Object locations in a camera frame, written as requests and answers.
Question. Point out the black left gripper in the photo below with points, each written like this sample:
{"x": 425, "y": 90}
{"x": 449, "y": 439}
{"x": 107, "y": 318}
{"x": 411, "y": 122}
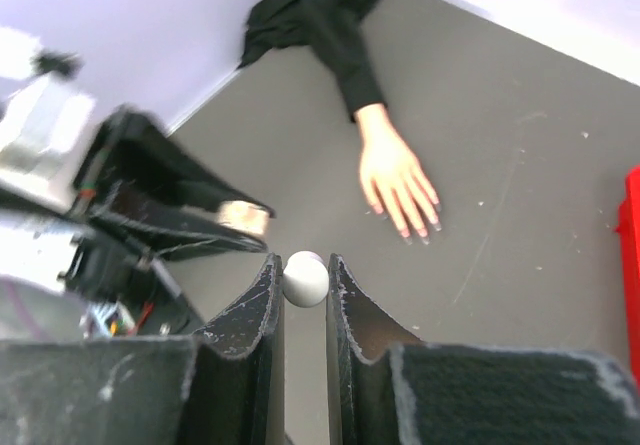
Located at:
{"x": 121, "y": 197}

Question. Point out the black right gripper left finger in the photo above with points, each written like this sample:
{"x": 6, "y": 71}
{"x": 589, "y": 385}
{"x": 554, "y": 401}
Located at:
{"x": 221, "y": 384}

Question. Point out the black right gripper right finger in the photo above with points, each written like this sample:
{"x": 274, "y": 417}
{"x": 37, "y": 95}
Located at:
{"x": 387, "y": 386}

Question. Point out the beige nail polish bottle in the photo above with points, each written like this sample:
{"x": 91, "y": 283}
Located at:
{"x": 244, "y": 217}

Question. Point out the white nail polish cap brush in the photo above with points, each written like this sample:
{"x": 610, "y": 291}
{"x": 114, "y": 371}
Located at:
{"x": 305, "y": 279}

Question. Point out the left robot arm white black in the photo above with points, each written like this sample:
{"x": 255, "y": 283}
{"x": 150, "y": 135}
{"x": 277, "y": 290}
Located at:
{"x": 36, "y": 250}

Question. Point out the mannequin hand with long nails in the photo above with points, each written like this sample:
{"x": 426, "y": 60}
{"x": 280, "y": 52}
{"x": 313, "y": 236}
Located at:
{"x": 392, "y": 178}

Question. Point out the black sleeve cloth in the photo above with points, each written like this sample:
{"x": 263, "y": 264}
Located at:
{"x": 331, "y": 28}

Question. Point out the red plastic tray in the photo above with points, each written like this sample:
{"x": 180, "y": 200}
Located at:
{"x": 628, "y": 231}

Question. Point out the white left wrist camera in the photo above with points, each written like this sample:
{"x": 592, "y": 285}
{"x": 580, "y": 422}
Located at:
{"x": 46, "y": 125}

